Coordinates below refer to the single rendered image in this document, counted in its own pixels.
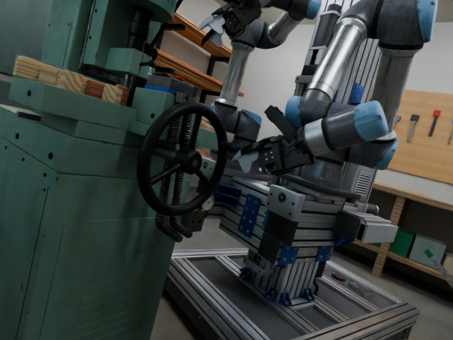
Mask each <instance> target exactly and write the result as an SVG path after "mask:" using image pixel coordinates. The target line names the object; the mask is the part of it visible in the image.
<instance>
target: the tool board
mask: <svg viewBox="0 0 453 340"><path fill-rule="evenodd" d="M393 130H394V131H395V132H396V139H397V140H399V143H398V146H397V148H396V151H395V153H394V155H393V157H392V159H391V161H390V163H389V165H388V167H387V168H388V169H393V170H396V171H401V172H405V173H410V174H413V175H418V176H421V177H426V178H429V179H434V180H438V181H442V182H446V183H450V184H453V94H448V93H441V92H428V91H420V90H407V89H404V92H403V95H402V99H401V102H400V106H399V109H398V113H397V116H396V120H395V123H394V127H393Z"/></svg>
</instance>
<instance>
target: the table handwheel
mask: <svg viewBox="0 0 453 340"><path fill-rule="evenodd" d="M186 114H195V120H194V123H193V129H192V132H191V137H190V140H189V144H188V147H187V148H181V149H179V150H177V149H167V146H165V145H163V144H159V143H157V141H158V139H159V137H160V135H161V133H163V131H164V130H165V128H166V127H167V126H168V125H169V124H170V123H172V122H173V121H174V120H176V119H177V118H179V117H181V116H183V115H186ZM202 116H203V117H205V118H206V119H207V120H208V121H209V122H210V123H211V124H212V126H213V128H214V130H215V132H216V136H217V140H218V156H217V161H216V166H215V168H214V172H213V174H212V176H211V178H210V180H209V179H208V178H207V177H206V176H205V175H204V174H203V173H202V171H201V170H200V167H201V166H202V156H201V154H200V153H199V152H198V151H196V150H195V144H196V140H197V137H198V131H199V128H200V124H201V120H202ZM221 142H228V139H227V133H226V130H225V127H224V124H223V122H222V120H221V118H220V117H219V116H218V114H217V113H216V112H215V111H214V110H213V109H211V108H210V107H209V106H207V105H205V104H203V103H198V102H184V103H179V104H177V105H174V106H172V107H170V108H169V109H167V110H166V111H164V112H163V113H162V114H161V115H160V116H159V117H158V118H157V119H156V120H155V121H154V122H153V124H152V125H151V126H150V128H149V129H148V131H147V132H146V135H145V136H144V139H143V141H142V144H141V146H140V150H139V153H138V160H137V167H136V173H137V181H138V187H139V189H140V192H141V195H142V197H143V199H144V200H145V201H146V203H147V204H148V205H149V207H151V208H152V209H153V210H155V211H156V212H158V213H160V214H162V215H166V216H170V217H177V216H181V215H186V214H188V213H190V212H192V211H194V210H195V209H197V208H199V207H200V206H201V205H203V203H205V201H207V199H209V197H211V195H212V194H213V192H214V191H215V189H216V188H217V186H218V184H219V182H220V180H221V178H222V175H223V173H224V169H225V167H226V163H227V156H228V151H227V150H225V149H223V148H221V147H220V143H221ZM152 155H154V156H156V157H160V158H162V159H167V160H169V161H170V162H172V163H174V165H173V166H171V167H169V168H168V169H166V170H164V171H163V172H161V173H159V174H157V175H155V176H154V177H151V178H150V161H151V157H152ZM178 170H180V171H182V172H184V173H187V174H190V175H193V174H194V173H195V174H196V175H197V176H198V177H199V178H200V179H201V180H202V181H203V182H204V183H205V185H206V187H205V188H204V189H203V190H202V191H201V192H200V193H199V194H198V195H197V196H196V197H195V198H194V199H192V200H190V201H189V202H186V203H185V204H180V205H170V204H166V203H164V202H163V201H162V200H160V199H159V198H158V196H157V195H156V194H155V192H154V190H153V188H152V186H153V185H154V184H156V183H157V182H159V181H160V180H162V179H164V178H166V177H167V176H169V175H171V174H173V173H175V172H176V171H178Z"/></svg>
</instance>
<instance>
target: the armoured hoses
mask: <svg viewBox="0 0 453 340"><path fill-rule="evenodd" d="M184 98H185V93H183V92H178V91H176V92H175V102H174V103H175V104H174V105H177V104H179V103H184ZM186 102H195V97H193V96H186ZM192 115H193V114H186V115H184V120H183V127H182V132H181V133H182V134H181V139H180V147H179V148H180V149H181V148H187V147H188V144H189V137H190V136H189V135H190V132H191V131H190V130H191V123H192ZM180 119H181V118H180V117H179V118H177V119H176V120H174V121H173V122H172V123H171V126H170V132H169V137H168V138H169V139H168V144H167V149H176V148H175V147H176V144H177V137H178V132H179V124H180ZM171 166H173V163H172V162H170V161H169V160H167V159H165V164H164V169H163V170H166V169H168V168H169V167H171ZM175 176H176V177H175V181H174V182H175V183H174V188H173V189H174V190H173V197H172V202H171V203H172V204H171V205H180V199H181V192H182V191H181V190H182V188H183V187H182V186H183V179H184V178H183V177H184V172H182V171H180V170H178V171H177V172H176V175H175ZM170 180H171V175H169V176H167V177H166V178H164V179H163V180H162V181H161V182H162V183H161V188H160V193H159V194H160V195H159V196H160V197H159V199H160V200H162V201H163V202H164V203H166V204H167V200H168V195H169V194H168V193H169V188H170V187H169V186H170ZM164 216H165V215H162V214H160V213H158V212H156V219H155V220H156V221H155V222H156V227H157V228H158V229H159V230H160V231H161V232H163V233H164V234H166V235H167V236H169V237H170V238H172V239H173V240H175V241H176V242H181V241H182V240H183V236H182V235H184V236H185V237H186V238H191V237H192V235H193V233H192V232H191V231H190V230H189V229H188V228H186V227H185V226H183V225H182V224H180V222H178V216H177V217H170V218H169V219H170V220H169V222H170V225H171V227H172V228H171V227H169V226H168V225H167V224H166V223H165V222H164ZM177 231H178V232H179V233H177ZM181 234H182V235H181Z"/></svg>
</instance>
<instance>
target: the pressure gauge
mask: <svg viewBox="0 0 453 340"><path fill-rule="evenodd" d="M208 202H210V203H209V204H208ZM213 205H214V196H213V195H211V197H209V199H207V201H205V203H203V205H201V206H200V207H199V208H198V214H201V213H202V210H203V211H208V210H210V209H211V208H212V207H213Z"/></svg>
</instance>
